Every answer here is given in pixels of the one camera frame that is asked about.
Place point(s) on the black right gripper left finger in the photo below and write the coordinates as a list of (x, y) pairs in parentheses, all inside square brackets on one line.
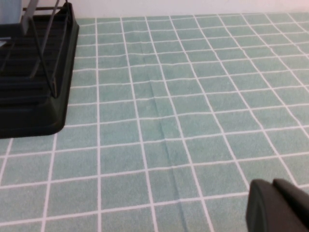
[(263, 210)]

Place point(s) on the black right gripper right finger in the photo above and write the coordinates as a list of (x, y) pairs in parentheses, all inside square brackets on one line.
[(297, 203)]

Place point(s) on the black dish drying rack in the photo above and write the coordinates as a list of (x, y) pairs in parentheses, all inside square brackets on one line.
[(48, 116)]

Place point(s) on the green white checked tablecloth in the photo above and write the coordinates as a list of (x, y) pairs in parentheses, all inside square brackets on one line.
[(169, 120)]

